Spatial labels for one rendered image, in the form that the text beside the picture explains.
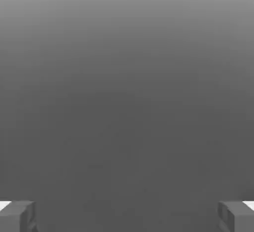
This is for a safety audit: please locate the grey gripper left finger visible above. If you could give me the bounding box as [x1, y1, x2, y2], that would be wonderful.
[0, 200, 38, 232]

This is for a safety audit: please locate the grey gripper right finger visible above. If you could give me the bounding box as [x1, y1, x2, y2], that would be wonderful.
[216, 200, 254, 232]

